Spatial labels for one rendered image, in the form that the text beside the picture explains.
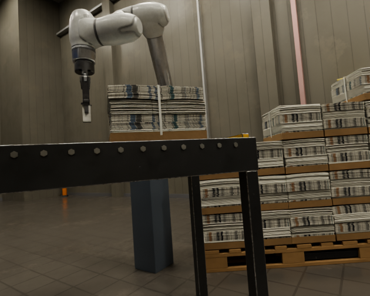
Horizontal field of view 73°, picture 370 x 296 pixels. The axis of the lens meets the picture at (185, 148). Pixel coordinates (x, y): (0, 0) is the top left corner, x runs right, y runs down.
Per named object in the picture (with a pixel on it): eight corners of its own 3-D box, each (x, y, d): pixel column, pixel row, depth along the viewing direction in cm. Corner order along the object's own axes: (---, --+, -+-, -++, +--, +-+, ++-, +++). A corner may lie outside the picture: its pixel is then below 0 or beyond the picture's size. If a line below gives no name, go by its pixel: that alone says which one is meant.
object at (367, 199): (201, 234, 202) (196, 171, 205) (345, 224, 201) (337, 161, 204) (204, 251, 163) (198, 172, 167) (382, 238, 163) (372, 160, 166)
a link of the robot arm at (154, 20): (161, 110, 198) (188, 107, 195) (158, 123, 186) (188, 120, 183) (133, 2, 148) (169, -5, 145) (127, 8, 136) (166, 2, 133)
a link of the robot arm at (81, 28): (63, 45, 96) (95, 40, 94) (61, 6, 97) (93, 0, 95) (79, 57, 107) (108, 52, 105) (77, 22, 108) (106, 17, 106)
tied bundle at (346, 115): (299, 142, 206) (296, 114, 207) (335, 139, 205) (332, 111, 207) (324, 137, 168) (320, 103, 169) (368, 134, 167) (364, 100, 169)
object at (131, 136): (143, 148, 121) (142, 140, 122) (154, 143, 94) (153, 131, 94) (108, 150, 116) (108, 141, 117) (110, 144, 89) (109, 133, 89)
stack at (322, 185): (201, 252, 201) (194, 149, 206) (346, 242, 200) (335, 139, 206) (205, 273, 162) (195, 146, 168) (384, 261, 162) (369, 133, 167)
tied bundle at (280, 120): (263, 144, 205) (260, 117, 207) (298, 142, 206) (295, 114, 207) (281, 140, 168) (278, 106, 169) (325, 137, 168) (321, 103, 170)
